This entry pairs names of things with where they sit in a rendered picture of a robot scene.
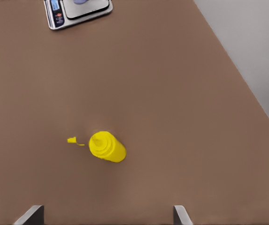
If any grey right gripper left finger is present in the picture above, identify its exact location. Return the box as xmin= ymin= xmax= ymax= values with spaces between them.
xmin=13 ymin=205 xmax=45 ymax=225

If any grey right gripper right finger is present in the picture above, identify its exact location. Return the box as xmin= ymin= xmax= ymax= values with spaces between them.
xmin=173 ymin=205 xmax=193 ymax=225

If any yellow sauce bottle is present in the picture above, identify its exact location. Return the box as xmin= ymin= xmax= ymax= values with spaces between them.
xmin=67 ymin=131 xmax=127 ymax=164

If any silver kitchen scale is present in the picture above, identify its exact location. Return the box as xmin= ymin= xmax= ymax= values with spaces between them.
xmin=43 ymin=0 xmax=114 ymax=30

